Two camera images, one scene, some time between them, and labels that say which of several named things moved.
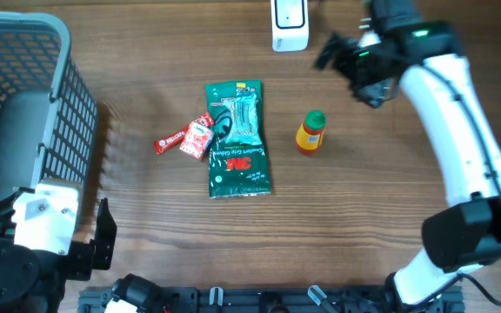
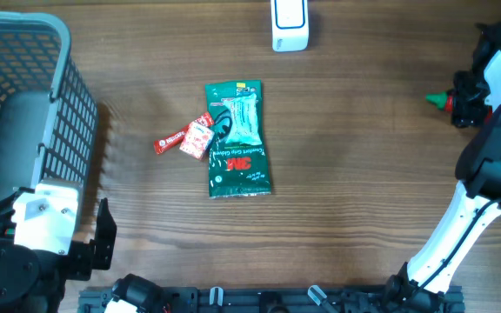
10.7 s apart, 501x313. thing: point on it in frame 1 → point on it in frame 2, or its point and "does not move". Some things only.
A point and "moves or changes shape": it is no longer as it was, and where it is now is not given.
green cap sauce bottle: [310, 135] moves or changes shape
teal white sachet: [243, 121] does not move
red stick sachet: [159, 145] does not move
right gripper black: [370, 91] → [468, 109]
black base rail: [269, 300] does not move
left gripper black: [98, 254] does not move
